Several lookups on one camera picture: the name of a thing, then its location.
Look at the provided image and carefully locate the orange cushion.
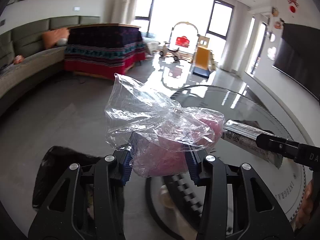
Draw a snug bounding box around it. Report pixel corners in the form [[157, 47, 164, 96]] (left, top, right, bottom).
[[41, 28, 69, 49]]

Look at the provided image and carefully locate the table with patterned blanket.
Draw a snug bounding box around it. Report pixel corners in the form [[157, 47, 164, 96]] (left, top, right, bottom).
[[64, 24, 146, 80]]

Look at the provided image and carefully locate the yellow children slide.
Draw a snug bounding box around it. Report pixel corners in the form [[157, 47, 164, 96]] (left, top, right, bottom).
[[193, 35, 216, 79]]

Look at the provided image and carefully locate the black trash bag bin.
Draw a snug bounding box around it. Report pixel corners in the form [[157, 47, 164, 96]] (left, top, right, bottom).
[[31, 145, 126, 221]]

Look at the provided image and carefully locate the red toy house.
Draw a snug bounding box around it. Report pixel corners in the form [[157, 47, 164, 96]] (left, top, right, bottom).
[[175, 36, 190, 48]]

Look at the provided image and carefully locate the person's right hand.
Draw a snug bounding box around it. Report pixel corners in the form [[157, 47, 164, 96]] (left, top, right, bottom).
[[295, 179, 313, 229]]

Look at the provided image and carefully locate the silver snack wrapper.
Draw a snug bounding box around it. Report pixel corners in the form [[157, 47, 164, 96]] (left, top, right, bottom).
[[221, 119, 283, 169]]

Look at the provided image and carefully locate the clear bag with pink contents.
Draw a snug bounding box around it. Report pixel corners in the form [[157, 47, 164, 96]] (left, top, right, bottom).
[[105, 74, 225, 178]]

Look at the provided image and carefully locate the toy ride-on airplane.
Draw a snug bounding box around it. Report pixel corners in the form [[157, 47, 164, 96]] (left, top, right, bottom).
[[159, 41, 181, 61]]

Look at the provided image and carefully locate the green grey sofa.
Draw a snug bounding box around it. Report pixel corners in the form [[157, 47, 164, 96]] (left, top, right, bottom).
[[1, 15, 101, 114]]

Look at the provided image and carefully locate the wall mounted television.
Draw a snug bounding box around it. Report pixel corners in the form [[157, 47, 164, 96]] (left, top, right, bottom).
[[273, 23, 320, 100]]

